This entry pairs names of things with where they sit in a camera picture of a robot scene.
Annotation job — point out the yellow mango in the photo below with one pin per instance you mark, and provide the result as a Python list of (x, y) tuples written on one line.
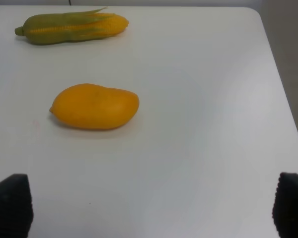
[(90, 106)]

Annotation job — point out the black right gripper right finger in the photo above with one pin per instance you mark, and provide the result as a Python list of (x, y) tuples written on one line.
[(285, 209)]

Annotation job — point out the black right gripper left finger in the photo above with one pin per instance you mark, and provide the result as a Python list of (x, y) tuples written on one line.
[(16, 209)]

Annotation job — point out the corn cob with green husk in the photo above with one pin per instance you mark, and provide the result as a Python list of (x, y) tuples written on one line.
[(54, 28)]

